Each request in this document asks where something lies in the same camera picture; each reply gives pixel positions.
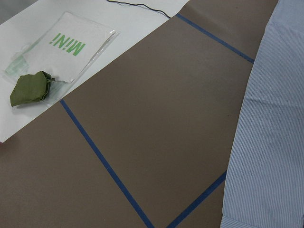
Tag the light blue striped shirt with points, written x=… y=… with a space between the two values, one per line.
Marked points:
x=264 y=186

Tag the clear plastic MINI bag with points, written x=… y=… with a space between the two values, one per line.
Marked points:
x=65 y=52

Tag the green folded cloth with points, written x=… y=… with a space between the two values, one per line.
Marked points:
x=31 y=88

